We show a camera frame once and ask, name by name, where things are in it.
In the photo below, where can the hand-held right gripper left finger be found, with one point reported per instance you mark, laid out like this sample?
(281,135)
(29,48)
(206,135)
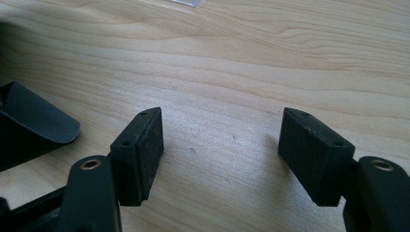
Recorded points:
(138,154)

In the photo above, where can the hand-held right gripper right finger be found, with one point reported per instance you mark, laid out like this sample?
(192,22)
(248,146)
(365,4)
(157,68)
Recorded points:
(314,154)

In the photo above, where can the dark grey rounded object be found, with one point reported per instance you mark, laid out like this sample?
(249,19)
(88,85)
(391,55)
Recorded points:
(35,119)

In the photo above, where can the clear plastic piece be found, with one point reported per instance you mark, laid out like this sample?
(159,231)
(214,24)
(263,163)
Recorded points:
(187,2)

